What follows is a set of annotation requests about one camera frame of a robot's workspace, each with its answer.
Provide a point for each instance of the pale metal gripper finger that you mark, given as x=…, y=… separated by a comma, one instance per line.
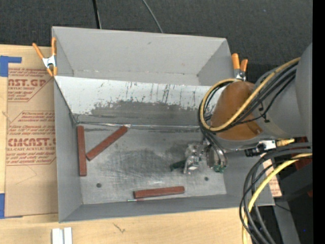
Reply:
x=193, y=150
x=192, y=164

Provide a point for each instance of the dark green block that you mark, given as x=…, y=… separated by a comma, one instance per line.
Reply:
x=177, y=165

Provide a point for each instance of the red-brown flat block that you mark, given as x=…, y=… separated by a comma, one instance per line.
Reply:
x=158, y=192
x=106, y=143
x=81, y=151

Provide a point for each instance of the grey metal bin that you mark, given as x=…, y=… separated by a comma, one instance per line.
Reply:
x=142, y=159

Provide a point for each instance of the thin red and green stick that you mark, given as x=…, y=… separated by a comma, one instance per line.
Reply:
x=135, y=200

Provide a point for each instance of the brown cardboard board, red print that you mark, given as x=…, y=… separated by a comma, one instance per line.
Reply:
x=30, y=136

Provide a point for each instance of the black cylinder on white bracket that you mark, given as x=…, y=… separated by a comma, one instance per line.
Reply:
x=264, y=146

